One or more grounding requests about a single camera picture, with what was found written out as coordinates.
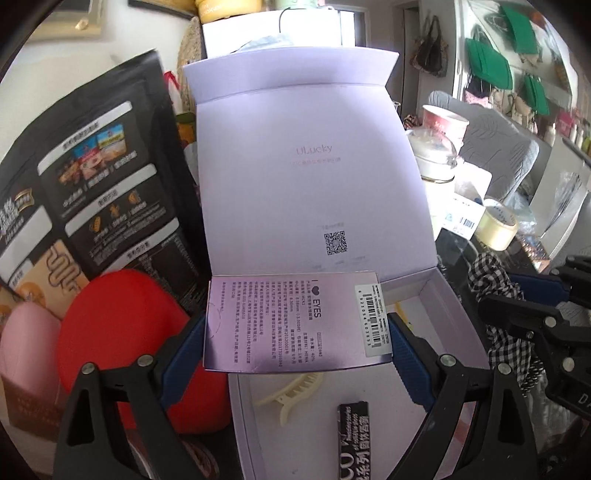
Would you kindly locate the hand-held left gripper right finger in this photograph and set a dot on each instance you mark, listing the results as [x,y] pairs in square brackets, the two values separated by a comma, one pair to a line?
[411,367]

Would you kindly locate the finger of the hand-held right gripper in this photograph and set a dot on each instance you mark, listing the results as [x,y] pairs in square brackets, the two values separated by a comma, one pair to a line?
[517,311]
[535,286]

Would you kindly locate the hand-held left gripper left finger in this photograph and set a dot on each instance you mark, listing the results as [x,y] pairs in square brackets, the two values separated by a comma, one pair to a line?
[184,357]

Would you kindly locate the black lip gloss box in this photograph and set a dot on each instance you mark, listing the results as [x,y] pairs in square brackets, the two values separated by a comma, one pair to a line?
[354,443]

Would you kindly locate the purple eyeshadow box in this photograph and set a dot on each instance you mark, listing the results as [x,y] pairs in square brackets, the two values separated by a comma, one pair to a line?
[286,318]

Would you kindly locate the cream hair claw clip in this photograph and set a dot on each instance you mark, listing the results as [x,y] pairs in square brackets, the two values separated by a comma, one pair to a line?
[288,399]

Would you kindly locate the lavender gift box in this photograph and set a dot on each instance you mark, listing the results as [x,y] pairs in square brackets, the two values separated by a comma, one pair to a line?
[300,184]

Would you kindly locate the black white checkered cloth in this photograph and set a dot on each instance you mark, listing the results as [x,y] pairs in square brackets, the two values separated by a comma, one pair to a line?
[494,281]

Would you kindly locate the glitter makeup palette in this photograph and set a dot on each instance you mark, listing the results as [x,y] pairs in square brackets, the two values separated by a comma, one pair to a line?
[533,247]

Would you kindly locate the clear tape roll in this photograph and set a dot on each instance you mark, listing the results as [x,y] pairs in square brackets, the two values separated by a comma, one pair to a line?
[496,226]

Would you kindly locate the red rounded case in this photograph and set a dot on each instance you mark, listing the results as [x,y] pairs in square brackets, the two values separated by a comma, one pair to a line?
[120,318]

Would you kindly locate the clear plastic bag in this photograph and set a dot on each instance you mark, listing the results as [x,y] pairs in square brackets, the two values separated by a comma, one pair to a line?
[565,198]

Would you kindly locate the white barcode carton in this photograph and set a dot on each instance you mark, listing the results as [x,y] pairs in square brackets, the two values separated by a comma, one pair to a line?
[464,203]

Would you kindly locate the grey leaf-patterned chair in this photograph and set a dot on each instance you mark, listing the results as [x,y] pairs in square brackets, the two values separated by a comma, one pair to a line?
[498,138]

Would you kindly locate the row of small bottles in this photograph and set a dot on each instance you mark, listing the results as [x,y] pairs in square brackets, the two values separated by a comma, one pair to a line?
[572,136]

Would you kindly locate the pink rounded case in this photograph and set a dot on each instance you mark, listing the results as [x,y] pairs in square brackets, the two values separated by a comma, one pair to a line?
[27,360]

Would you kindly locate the black beige snack bag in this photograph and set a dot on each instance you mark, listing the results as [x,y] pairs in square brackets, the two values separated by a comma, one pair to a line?
[41,267]

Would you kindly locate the white pink paper cup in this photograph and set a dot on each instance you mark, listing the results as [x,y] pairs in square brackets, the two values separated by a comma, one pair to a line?
[445,122]

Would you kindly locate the green bag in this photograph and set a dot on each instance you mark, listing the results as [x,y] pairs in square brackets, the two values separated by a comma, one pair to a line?
[489,64]
[521,27]
[536,94]

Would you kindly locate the patterned hanging handbag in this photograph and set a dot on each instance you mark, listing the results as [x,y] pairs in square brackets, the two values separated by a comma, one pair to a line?
[431,46]

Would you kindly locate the woven straw item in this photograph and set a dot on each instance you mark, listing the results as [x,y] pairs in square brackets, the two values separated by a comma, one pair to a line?
[189,60]

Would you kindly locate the yellow container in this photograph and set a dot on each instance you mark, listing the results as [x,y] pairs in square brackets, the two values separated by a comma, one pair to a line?
[226,9]

